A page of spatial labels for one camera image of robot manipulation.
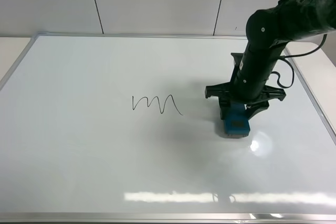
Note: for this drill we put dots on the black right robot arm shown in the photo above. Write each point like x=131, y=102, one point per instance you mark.
x=268, y=32

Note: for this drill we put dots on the black marker scribble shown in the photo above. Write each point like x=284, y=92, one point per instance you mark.
x=161, y=106

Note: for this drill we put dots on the blue board eraser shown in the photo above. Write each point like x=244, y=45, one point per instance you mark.
x=236, y=124

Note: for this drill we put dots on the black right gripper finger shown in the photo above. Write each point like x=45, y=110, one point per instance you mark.
x=254, y=109
x=224, y=105

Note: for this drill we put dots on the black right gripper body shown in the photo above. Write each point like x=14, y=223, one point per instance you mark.
x=224, y=92

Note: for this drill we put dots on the white whiteboard with aluminium frame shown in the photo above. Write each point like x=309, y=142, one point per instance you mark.
x=73, y=150

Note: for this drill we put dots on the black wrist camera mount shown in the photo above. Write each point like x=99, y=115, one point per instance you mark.
x=237, y=60

